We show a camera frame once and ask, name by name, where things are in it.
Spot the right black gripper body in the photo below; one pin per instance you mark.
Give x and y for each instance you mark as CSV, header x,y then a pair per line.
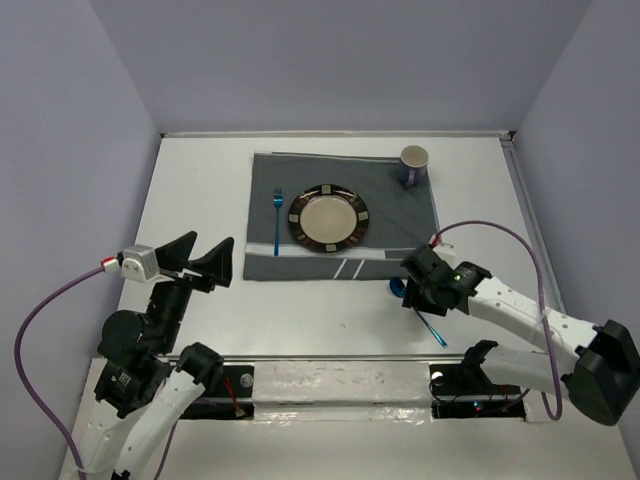
x,y
421,295

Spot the blue metal fork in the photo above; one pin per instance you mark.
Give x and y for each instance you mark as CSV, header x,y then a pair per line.
x,y
278,203

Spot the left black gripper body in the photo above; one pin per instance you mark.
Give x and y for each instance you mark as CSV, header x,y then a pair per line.
x,y
171,298

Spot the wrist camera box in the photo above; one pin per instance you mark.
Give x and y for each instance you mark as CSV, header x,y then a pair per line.
x,y
139,263
445,251

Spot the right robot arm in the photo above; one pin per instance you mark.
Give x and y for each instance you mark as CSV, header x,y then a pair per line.
x,y
593,367

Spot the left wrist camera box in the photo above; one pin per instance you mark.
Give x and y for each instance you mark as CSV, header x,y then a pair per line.
x,y
139,263

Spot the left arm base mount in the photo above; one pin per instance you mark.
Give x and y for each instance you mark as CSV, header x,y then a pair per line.
x,y
229,400

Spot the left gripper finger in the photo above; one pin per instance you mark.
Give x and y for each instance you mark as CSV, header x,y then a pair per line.
x,y
216,267
174,256

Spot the blue metal spoon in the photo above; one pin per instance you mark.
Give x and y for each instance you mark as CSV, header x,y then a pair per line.
x,y
398,289

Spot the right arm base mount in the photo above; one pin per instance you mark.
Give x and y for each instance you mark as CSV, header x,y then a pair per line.
x,y
463,391

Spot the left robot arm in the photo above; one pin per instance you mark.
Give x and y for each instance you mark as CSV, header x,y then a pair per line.
x,y
139,397

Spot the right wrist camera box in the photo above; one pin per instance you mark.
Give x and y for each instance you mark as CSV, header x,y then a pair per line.
x,y
445,251

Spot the black rimmed dinner plate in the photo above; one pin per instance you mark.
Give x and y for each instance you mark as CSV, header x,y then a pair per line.
x,y
328,219

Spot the grey striped cloth napkin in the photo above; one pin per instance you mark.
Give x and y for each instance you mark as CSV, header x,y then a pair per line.
x,y
401,219

